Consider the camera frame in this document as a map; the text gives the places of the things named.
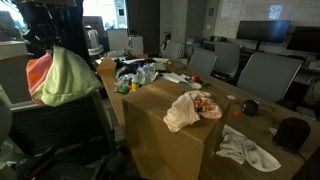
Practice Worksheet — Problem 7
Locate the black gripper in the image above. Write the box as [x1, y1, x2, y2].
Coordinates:
[31, 9, 73, 51]

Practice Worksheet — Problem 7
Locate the pink orange shirt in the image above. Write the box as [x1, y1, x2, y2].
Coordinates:
[25, 52, 54, 106]

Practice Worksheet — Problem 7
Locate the yellow green shirt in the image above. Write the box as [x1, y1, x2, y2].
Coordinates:
[33, 45, 104, 108]

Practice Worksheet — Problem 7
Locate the peach shirt orange print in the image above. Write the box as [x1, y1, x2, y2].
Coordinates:
[162, 89, 224, 134]

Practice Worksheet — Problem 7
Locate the small cardboard box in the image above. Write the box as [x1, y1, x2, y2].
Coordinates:
[95, 56, 118, 79]

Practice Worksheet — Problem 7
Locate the small white box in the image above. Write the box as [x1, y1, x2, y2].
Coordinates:
[128, 35, 145, 56]

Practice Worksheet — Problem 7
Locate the grey swivel office chair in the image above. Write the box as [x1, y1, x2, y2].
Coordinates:
[0, 89, 118, 180]

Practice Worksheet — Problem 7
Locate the grey conference chair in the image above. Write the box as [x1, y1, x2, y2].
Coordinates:
[162, 39, 185, 62]
[212, 41, 242, 80]
[187, 47, 218, 77]
[236, 51, 305, 104]

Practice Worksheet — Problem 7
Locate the large cardboard box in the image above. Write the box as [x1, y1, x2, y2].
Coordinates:
[120, 77, 233, 180]

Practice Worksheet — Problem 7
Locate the grey desk partition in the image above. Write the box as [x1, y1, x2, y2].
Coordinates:
[0, 40, 34, 105]

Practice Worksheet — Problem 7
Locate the black garment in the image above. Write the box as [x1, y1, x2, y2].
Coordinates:
[115, 60, 148, 75]

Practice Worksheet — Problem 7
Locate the white paper sheet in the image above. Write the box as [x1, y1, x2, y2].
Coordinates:
[121, 57, 147, 65]
[152, 56, 171, 65]

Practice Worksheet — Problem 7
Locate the white bottle yellow label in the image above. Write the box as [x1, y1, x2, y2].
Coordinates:
[130, 73, 141, 93]

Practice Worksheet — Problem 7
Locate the white paper stack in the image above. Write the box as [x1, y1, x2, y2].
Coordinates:
[162, 71, 190, 85]

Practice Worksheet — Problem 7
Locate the orange black bar clamp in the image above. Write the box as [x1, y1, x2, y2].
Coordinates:
[14, 145, 58, 180]

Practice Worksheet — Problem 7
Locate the white round bowl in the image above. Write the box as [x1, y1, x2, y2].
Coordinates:
[185, 81, 203, 91]

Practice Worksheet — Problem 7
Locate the white whiteboard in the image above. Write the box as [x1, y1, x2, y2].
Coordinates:
[214, 0, 320, 33]

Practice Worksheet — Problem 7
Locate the black computer monitor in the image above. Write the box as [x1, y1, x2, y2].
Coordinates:
[235, 19, 293, 51]
[285, 25, 320, 54]

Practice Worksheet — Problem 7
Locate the small black round speaker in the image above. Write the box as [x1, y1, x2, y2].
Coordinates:
[240, 98, 260, 117]

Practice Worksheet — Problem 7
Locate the white crumpled cloth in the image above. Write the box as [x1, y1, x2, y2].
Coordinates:
[215, 123, 283, 173]

